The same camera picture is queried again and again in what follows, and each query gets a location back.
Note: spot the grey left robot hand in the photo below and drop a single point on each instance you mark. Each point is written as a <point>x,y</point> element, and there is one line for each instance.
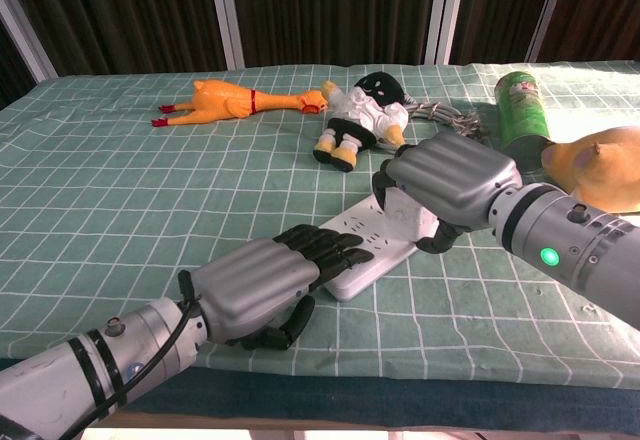
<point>255,280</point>

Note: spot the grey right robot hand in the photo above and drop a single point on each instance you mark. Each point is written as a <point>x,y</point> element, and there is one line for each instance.
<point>450,180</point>

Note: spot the white power strip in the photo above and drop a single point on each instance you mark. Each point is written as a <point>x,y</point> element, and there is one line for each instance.
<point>365,255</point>

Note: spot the green chips can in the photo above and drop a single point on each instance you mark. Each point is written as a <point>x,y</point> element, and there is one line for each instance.
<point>522,115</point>

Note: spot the black and white plush doll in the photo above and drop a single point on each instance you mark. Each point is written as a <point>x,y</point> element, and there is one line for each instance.
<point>365,115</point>

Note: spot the orange plush animal toy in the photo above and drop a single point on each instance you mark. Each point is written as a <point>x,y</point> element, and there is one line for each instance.
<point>600,170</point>

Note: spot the green checked tablecloth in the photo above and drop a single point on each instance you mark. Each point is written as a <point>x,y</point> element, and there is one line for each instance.
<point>125,185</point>

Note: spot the yellow rubber chicken toy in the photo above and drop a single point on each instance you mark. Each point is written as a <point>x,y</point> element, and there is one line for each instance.
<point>225,102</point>

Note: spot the dark brown curtain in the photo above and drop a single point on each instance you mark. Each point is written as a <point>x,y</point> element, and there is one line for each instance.
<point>330,10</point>

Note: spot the white window frame post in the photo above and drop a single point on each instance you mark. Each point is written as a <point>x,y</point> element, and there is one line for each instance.
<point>442,10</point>
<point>547,10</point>
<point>225,10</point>
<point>25,30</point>

